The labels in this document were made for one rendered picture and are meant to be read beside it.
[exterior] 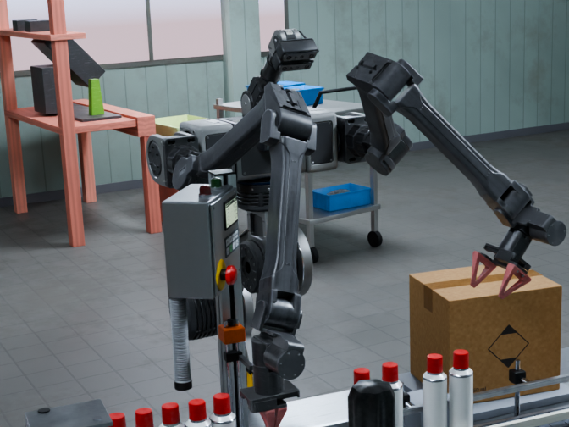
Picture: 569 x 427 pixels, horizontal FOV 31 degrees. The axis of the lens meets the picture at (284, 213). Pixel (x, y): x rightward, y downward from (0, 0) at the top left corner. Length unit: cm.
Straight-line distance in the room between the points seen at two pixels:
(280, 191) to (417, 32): 892
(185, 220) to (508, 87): 983
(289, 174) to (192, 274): 27
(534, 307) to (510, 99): 918
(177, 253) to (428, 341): 86
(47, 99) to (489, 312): 601
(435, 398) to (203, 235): 63
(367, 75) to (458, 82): 895
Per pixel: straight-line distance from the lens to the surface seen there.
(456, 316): 247
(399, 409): 218
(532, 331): 258
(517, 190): 232
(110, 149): 945
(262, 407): 196
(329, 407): 259
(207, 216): 192
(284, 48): 241
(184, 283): 197
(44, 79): 811
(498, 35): 1149
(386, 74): 225
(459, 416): 226
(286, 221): 197
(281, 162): 201
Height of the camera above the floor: 188
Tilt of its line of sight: 13 degrees down
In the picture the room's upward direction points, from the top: 2 degrees counter-clockwise
